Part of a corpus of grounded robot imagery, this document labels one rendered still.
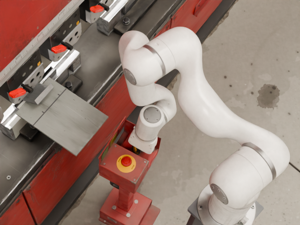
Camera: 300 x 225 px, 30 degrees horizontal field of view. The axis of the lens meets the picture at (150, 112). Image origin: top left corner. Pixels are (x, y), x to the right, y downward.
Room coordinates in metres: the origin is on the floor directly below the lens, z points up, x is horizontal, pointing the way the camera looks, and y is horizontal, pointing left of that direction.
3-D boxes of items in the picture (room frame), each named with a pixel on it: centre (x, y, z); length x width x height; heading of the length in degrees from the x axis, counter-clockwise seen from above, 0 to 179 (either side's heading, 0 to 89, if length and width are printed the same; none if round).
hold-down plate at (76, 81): (0.90, 0.36, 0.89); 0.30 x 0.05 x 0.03; 153
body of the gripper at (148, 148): (0.85, 0.01, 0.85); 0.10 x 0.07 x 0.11; 69
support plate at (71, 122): (0.82, 0.30, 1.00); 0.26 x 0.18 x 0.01; 63
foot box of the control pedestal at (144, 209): (0.80, 0.02, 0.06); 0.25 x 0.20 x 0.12; 69
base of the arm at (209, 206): (0.58, -0.29, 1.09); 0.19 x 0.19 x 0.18
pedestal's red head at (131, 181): (0.81, 0.05, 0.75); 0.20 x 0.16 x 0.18; 159
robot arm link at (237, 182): (0.56, -0.27, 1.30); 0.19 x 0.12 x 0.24; 137
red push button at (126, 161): (0.77, 0.06, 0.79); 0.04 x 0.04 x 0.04
